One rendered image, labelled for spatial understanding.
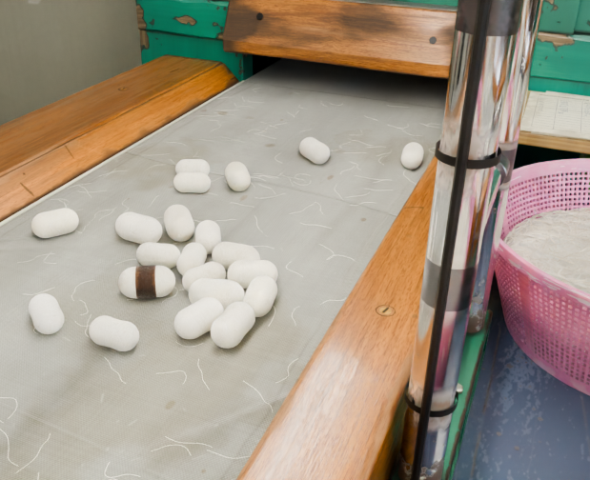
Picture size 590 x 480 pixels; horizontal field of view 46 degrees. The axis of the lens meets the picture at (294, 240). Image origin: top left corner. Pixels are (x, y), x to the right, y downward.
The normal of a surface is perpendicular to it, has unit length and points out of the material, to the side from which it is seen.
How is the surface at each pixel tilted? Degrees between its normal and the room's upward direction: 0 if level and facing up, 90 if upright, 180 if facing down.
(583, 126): 0
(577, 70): 90
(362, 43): 66
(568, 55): 90
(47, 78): 90
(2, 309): 0
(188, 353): 0
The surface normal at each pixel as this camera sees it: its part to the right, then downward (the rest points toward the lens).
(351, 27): -0.36, 0.06
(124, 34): -0.35, 0.45
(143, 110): 0.67, -0.48
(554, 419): 0.02, -0.88
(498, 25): 0.09, 0.48
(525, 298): -0.88, 0.44
